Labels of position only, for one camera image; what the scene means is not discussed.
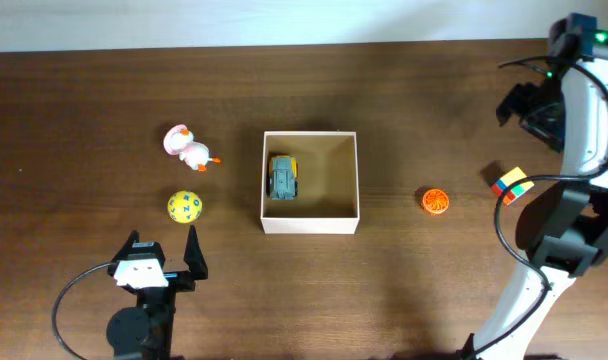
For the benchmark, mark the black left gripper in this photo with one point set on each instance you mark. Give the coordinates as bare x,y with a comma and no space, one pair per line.
186,279

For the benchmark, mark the yellow ball with blue letters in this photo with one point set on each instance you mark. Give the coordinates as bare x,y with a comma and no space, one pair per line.
184,207

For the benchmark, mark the orange ridged disc toy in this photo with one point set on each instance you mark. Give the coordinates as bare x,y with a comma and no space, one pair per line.
435,201

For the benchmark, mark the pink white duck toy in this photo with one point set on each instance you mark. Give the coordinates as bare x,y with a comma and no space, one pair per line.
179,141

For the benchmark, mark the yellow grey toy truck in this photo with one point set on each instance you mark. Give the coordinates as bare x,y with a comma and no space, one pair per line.
283,178

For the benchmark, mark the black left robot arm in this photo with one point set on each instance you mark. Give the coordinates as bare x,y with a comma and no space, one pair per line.
144,331

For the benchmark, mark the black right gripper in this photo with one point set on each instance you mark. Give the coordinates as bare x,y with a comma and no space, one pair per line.
551,133

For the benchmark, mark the white cardboard box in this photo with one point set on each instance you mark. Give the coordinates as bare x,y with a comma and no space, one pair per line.
328,200

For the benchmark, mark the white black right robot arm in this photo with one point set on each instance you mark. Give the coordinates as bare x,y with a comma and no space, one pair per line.
564,231

